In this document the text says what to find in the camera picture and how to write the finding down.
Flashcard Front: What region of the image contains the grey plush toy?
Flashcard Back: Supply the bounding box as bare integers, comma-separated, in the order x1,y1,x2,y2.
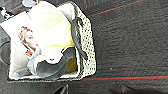
13,45,70,81

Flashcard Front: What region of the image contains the magazine with face print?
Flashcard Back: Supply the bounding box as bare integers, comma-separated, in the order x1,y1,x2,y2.
1,12,45,58

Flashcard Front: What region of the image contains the large yellow plush toy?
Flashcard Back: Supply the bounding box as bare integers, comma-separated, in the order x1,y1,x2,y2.
27,1,80,75

